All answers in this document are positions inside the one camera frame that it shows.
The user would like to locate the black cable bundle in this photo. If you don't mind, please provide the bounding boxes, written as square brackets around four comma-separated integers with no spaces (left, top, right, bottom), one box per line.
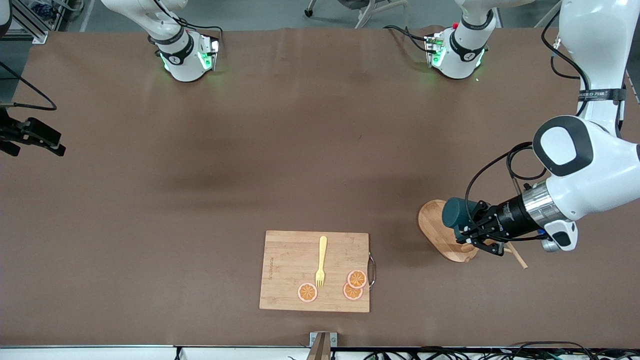
[364,341,640,360]

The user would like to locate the bamboo cutting board metal handle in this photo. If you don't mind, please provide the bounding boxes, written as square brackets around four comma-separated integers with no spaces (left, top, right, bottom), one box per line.
[259,230,377,314]

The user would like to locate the black right base cable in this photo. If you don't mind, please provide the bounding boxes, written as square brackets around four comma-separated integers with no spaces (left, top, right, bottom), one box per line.
[150,0,224,46]

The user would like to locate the black left base cable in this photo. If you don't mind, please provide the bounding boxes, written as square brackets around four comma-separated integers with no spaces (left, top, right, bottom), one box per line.
[384,25,432,54]

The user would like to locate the aluminium frame post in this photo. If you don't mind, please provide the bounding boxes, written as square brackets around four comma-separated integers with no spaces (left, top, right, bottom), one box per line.
[0,0,49,45]

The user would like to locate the yellow plastic fork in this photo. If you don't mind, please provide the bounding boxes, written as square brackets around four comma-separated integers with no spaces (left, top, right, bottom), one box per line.
[315,236,329,290]

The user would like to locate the grey office chair base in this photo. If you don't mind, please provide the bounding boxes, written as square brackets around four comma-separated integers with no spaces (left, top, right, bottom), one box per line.
[305,0,409,29]

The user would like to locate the black base cable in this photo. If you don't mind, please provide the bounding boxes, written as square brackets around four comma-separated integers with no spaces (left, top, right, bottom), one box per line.
[150,0,224,46]
[384,25,432,54]

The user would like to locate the wooden mug tree rack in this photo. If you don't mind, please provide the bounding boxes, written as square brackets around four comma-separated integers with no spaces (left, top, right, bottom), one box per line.
[417,199,529,270]

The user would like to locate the teal mug yellow inside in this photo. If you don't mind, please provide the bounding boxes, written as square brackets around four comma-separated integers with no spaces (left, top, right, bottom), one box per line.
[442,197,482,232]

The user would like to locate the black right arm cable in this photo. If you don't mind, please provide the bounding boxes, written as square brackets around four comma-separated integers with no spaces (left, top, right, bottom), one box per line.
[0,61,58,112]

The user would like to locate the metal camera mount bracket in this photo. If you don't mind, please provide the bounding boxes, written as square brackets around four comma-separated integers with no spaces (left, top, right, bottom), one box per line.
[306,331,338,360]

